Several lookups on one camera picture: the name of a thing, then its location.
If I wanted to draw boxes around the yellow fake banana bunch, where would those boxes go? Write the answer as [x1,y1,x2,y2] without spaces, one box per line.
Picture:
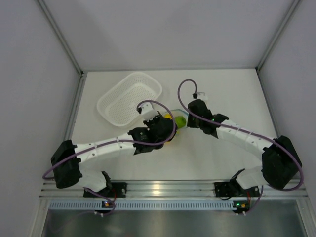
[163,113,177,145]

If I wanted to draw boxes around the clear zip top bag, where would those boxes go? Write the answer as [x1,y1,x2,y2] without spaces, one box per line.
[162,109,189,145]

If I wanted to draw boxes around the green fake fruit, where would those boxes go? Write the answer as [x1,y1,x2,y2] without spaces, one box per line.
[174,116,187,129]

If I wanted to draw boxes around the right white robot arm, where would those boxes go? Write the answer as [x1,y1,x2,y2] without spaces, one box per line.
[187,99,302,196]

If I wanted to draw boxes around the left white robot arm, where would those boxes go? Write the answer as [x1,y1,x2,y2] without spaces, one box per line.
[51,114,177,197]

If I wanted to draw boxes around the white perforated plastic basket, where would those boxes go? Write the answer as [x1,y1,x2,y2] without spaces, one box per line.
[96,72,162,127]

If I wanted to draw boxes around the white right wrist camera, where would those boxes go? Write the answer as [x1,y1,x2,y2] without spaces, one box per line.
[193,92,208,102]

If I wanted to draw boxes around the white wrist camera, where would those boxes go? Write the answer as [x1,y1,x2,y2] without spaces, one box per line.
[137,102,158,121]
[193,92,208,102]

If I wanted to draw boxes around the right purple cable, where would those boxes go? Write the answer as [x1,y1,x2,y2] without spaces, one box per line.
[177,79,305,217]

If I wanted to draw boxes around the purple cable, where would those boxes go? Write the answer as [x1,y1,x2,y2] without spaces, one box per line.
[42,100,177,218]
[177,79,305,217]

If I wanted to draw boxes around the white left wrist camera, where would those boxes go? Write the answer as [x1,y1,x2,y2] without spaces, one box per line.
[137,102,158,121]

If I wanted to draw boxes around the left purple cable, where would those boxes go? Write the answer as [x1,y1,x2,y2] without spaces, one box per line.
[42,100,177,218]

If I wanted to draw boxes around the aluminium mounting rail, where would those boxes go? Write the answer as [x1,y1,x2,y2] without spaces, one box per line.
[39,180,308,199]

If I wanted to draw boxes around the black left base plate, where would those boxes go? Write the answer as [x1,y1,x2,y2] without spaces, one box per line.
[83,182,127,198]

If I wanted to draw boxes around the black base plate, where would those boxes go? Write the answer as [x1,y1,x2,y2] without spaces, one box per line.
[83,182,127,198]
[214,181,246,198]

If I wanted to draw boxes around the white slotted cable duct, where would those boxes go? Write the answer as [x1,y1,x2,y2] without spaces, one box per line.
[49,199,249,211]

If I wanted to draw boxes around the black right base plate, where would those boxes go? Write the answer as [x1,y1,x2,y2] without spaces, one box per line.
[214,181,246,198]

